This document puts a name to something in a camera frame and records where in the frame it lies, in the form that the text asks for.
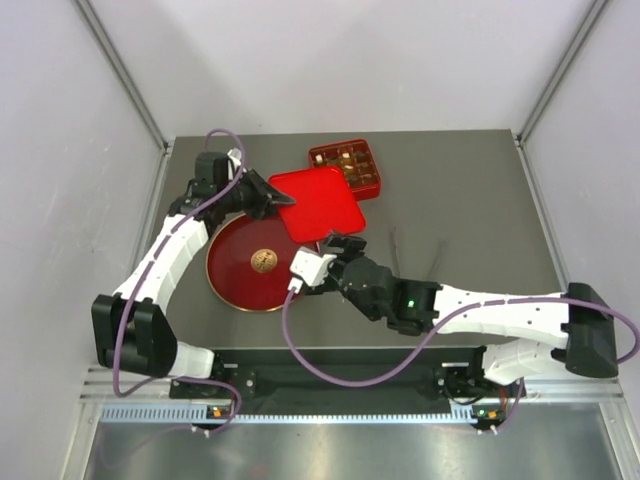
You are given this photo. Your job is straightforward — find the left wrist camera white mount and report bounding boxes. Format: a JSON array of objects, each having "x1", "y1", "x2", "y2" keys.
[{"x1": 227, "y1": 148, "x2": 246, "y2": 177}]

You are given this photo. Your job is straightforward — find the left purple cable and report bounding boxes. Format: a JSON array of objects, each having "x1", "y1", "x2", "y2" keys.
[{"x1": 113, "y1": 128, "x2": 247, "y2": 399}]

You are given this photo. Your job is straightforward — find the metal tongs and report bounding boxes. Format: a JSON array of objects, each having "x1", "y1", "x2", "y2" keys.
[{"x1": 389, "y1": 227, "x2": 448, "y2": 280}]

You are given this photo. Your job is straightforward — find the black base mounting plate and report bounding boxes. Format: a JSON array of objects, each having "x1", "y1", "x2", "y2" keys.
[{"x1": 170, "y1": 347, "x2": 518, "y2": 416}]

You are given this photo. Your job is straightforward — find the red box lid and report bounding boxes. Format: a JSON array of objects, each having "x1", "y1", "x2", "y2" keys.
[{"x1": 268, "y1": 167, "x2": 367, "y2": 244}]

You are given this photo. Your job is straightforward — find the red chocolate box with tray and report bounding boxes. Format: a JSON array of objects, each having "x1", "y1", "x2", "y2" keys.
[{"x1": 308, "y1": 138, "x2": 382, "y2": 201}]

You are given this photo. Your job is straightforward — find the round dark red plate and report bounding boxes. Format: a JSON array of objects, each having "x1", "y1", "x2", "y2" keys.
[{"x1": 206, "y1": 215, "x2": 300, "y2": 312}]

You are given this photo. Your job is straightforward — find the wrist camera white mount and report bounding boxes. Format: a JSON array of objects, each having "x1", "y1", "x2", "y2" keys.
[
  {"x1": 288, "y1": 247, "x2": 337, "y2": 294},
  {"x1": 227, "y1": 148, "x2": 246, "y2": 177}
]

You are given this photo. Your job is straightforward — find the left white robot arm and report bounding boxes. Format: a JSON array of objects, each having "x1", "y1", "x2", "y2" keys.
[{"x1": 91, "y1": 148, "x2": 295, "y2": 397}]

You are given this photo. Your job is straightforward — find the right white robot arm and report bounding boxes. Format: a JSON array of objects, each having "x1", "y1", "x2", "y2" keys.
[{"x1": 322, "y1": 235, "x2": 618, "y2": 396}]

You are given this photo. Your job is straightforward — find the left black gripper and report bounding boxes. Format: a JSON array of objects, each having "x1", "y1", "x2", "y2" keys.
[{"x1": 218, "y1": 168, "x2": 295, "y2": 221}]

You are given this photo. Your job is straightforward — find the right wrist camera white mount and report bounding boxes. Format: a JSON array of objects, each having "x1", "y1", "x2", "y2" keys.
[{"x1": 288, "y1": 247, "x2": 337, "y2": 294}]

